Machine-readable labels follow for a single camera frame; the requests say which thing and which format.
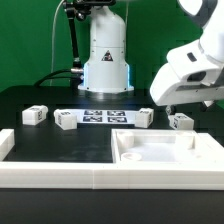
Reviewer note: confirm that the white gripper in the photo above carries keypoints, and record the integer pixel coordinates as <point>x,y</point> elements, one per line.
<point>189,76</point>

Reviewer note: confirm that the white U-shaped fence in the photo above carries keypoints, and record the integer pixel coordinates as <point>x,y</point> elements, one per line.
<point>127,175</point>

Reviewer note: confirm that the AprilTag marker sheet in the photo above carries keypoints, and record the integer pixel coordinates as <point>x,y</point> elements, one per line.
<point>104,116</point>

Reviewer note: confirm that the white square tabletop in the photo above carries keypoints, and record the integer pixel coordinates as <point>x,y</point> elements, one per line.
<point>164,146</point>

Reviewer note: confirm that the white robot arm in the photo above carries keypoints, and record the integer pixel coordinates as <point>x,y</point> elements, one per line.
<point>107,73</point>

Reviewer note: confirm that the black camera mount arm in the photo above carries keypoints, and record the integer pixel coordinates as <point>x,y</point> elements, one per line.
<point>79,10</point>

